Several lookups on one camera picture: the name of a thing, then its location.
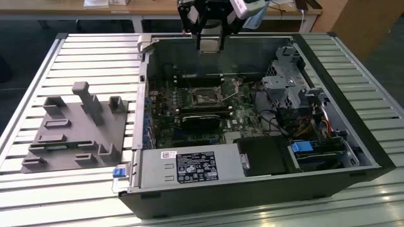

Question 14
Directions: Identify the black PC case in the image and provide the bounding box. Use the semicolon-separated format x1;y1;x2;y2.
119;32;397;219

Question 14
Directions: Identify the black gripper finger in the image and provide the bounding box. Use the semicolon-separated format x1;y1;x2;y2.
219;9;245;52
177;2;208;52

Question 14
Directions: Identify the black plastic shroud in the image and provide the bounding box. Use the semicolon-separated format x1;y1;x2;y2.
235;136;300;177

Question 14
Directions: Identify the silver heat sink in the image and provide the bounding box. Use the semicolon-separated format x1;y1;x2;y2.
224;131;241;144

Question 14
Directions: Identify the pale blue teach pendant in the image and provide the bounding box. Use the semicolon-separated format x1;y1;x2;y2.
244;7;269;29

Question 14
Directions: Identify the grey parts rack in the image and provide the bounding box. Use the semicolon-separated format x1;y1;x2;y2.
19;81;131;175

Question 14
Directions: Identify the green motherboard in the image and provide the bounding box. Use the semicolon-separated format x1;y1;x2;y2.
147;75;263;149

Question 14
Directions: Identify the wooden cabinet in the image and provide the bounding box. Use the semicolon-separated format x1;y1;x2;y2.
311;0;404;61

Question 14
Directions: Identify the blue case latch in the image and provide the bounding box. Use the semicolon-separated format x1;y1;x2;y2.
112;165;131;178

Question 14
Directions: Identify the yellow orange wire bundle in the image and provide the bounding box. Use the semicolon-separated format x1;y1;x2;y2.
311;101;333;140

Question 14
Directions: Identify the wooden desk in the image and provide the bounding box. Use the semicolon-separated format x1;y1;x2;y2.
0;0;323;21

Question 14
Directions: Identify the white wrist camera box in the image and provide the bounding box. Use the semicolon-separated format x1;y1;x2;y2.
229;0;253;20

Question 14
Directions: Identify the black graphics card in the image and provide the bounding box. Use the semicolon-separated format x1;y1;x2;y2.
180;114;223;131

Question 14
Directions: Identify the blue disk carrier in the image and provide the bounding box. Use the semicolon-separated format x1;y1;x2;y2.
291;140;313;154

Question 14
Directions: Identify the CPU socket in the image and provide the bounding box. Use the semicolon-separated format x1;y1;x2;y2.
188;87;224;107

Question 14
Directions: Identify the silver power supply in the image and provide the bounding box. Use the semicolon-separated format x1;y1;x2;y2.
139;148;249;190

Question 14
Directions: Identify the metal disk bay cage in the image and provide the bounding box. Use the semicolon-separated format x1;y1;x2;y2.
261;46;325;109

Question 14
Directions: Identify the green RAM stick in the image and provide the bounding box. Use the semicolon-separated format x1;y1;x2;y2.
47;144;93;150

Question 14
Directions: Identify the black device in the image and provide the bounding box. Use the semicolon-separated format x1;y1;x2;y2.
295;0;320;11

